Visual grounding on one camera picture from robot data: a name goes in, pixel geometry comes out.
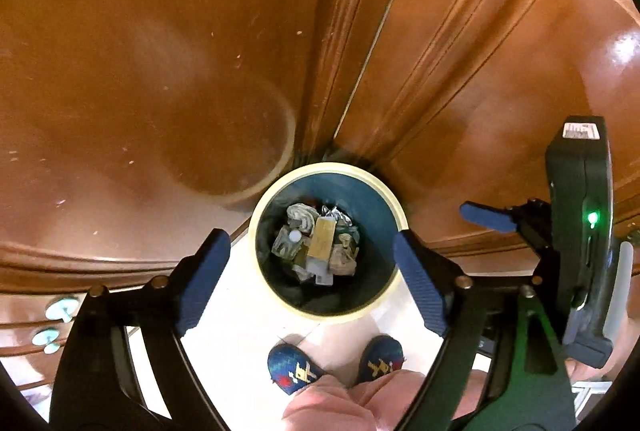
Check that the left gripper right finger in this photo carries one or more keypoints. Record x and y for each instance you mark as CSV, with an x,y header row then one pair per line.
x,y
449,311

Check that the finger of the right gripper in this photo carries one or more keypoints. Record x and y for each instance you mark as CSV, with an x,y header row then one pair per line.
x,y
532,222

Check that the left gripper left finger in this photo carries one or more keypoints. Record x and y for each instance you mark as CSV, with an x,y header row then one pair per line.
x,y
170,307

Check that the cream rimmed dark trash bin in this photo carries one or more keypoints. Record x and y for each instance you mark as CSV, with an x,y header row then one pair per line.
x,y
361,271

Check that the tan cardboard box trash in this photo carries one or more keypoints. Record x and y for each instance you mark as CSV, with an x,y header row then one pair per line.
x,y
321,242

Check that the right blue patterned slipper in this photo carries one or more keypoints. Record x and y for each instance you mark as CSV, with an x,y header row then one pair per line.
x,y
381,356

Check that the blue patterned slipper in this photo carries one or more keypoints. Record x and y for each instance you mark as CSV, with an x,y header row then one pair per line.
x,y
381,356
291,369

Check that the left blue patterned slipper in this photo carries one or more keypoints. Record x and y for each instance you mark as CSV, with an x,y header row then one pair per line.
x,y
291,369

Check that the pink trouser legs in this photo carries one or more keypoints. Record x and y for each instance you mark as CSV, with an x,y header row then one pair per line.
x,y
376,405

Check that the right wooden cabinet door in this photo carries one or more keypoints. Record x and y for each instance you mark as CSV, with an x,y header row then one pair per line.
x,y
459,100

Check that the wooden cabinet door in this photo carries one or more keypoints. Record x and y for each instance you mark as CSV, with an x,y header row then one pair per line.
x,y
131,128
459,100

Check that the left wooden cabinet door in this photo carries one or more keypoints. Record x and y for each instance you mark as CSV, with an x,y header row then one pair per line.
x,y
131,128

